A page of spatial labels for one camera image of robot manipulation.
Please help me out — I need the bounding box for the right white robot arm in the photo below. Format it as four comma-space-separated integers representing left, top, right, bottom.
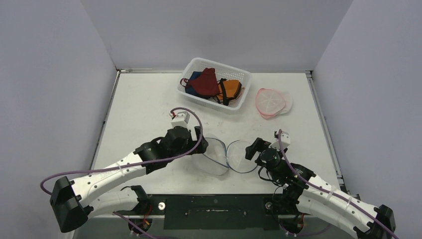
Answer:
245, 133, 397, 239

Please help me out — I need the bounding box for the orange bra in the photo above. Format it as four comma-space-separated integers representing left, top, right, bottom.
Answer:
214, 78, 243, 106

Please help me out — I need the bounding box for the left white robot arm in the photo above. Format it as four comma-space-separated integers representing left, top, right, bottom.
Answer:
49, 125, 208, 233

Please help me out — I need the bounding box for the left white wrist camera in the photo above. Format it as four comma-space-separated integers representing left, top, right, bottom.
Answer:
171, 111, 190, 128

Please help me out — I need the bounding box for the navy blue bra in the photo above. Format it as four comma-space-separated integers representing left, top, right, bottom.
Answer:
180, 71, 202, 97

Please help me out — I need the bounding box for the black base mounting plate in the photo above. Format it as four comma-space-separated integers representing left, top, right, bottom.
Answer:
115, 194, 314, 231

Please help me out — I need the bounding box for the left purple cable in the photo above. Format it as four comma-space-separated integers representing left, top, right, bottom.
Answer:
40, 107, 204, 196

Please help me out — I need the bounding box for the blue-trimmed mesh laundry bag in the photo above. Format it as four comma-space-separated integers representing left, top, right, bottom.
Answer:
191, 134, 258, 176

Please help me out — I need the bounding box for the dark red bra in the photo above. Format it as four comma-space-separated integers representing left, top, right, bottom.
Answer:
180, 68, 219, 99

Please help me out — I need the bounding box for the pink-trimmed mesh laundry bag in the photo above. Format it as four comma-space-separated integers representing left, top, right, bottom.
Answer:
255, 88, 293, 120

